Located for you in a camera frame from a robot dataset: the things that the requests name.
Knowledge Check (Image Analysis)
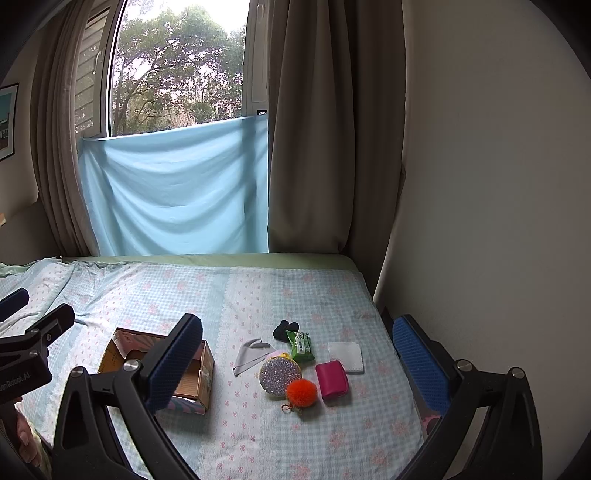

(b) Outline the cardboard box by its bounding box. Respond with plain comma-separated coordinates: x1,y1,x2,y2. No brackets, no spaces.
98,328,214,415

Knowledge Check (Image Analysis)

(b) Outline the white cloth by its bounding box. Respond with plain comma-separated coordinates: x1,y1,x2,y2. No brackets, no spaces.
328,342,365,374

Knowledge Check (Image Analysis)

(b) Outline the pink leather pouch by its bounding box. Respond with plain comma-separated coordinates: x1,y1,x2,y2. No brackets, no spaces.
315,360,349,401

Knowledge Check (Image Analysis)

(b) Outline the grey cleaning cloth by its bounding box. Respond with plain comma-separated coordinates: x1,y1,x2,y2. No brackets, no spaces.
232,338,274,377

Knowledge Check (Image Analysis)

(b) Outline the round yellow-rimmed mesh pad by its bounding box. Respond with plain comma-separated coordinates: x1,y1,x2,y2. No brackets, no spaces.
259,355,301,397

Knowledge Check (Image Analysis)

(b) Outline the orange fluffy pompom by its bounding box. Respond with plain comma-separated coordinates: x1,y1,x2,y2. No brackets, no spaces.
281,378,318,413

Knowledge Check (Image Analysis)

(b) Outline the black sock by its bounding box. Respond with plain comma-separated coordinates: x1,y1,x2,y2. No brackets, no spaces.
273,320,300,343

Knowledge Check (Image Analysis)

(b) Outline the pink fluffy scrunchie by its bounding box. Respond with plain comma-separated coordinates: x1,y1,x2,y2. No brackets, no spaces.
266,350,290,360

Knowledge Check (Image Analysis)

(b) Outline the person's left hand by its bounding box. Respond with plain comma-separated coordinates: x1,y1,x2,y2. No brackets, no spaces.
11,397,42,468

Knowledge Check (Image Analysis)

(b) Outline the brown left curtain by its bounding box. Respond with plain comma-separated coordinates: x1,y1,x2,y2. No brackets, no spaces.
30,1,126,257

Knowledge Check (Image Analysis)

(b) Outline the checkered floral bedsheet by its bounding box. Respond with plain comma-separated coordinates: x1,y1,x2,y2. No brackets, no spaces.
1,259,423,479

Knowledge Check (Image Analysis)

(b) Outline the light blue hanging sheet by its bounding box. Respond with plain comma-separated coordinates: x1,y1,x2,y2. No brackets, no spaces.
78,116,269,256

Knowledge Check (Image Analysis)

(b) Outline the framed wall picture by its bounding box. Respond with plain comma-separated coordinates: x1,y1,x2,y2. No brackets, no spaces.
0,83,19,161

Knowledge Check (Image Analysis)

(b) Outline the window with frame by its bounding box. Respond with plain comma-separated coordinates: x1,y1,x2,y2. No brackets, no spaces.
74,1,270,138

